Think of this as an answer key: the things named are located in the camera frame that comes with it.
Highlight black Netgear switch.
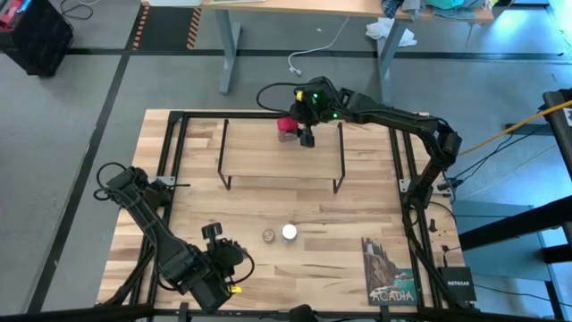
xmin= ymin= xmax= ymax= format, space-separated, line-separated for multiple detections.
xmin=436 ymin=266 xmax=478 ymax=303

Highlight white cable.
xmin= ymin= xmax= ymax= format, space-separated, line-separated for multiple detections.
xmin=287 ymin=15 xmax=351 ymax=77

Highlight white paper sheet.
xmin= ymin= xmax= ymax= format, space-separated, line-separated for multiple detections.
xmin=147 ymin=0 xmax=205 ymax=8

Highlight yellow cable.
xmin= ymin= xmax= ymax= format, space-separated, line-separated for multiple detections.
xmin=458 ymin=98 xmax=572 ymax=157

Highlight Acadia postcard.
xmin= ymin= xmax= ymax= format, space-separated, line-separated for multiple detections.
xmin=360 ymin=236 xmax=420 ymax=308

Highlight red patterned spice tin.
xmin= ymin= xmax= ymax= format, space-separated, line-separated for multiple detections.
xmin=276 ymin=115 xmax=300 ymax=144

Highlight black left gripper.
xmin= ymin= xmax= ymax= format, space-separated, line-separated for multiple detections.
xmin=201 ymin=221 xmax=248 ymax=281

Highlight black metal side stand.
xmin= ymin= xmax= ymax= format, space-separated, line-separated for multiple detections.
xmin=455 ymin=87 xmax=572 ymax=322

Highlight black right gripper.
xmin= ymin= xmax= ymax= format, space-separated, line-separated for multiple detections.
xmin=289 ymin=75 xmax=343 ymax=149

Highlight wooden shelf black metal legs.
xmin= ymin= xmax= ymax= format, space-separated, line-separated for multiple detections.
xmin=216 ymin=117 xmax=347 ymax=195

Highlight black plastic crate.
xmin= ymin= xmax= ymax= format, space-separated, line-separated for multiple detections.
xmin=0 ymin=0 xmax=75 ymax=78

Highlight blue grey cloth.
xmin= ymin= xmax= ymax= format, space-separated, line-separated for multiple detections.
xmin=431 ymin=7 xmax=477 ymax=21

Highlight red plastic object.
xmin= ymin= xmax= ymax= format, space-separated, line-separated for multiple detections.
xmin=0 ymin=0 xmax=24 ymax=31

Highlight orange black hazard tape strip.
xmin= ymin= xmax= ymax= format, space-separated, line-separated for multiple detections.
xmin=186 ymin=7 xmax=204 ymax=51
xmin=131 ymin=4 xmax=151 ymax=52

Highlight teal cloth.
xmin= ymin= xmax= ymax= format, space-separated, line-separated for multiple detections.
xmin=426 ymin=0 xmax=466 ymax=10

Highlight black aluminium table frame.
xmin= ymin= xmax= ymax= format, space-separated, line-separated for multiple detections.
xmin=96 ymin=109 xmax=479 ymax=322

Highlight white crumpled cloth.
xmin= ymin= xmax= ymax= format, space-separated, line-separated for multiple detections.
xmin=365 ymin=16 xmax=418 ymax=48

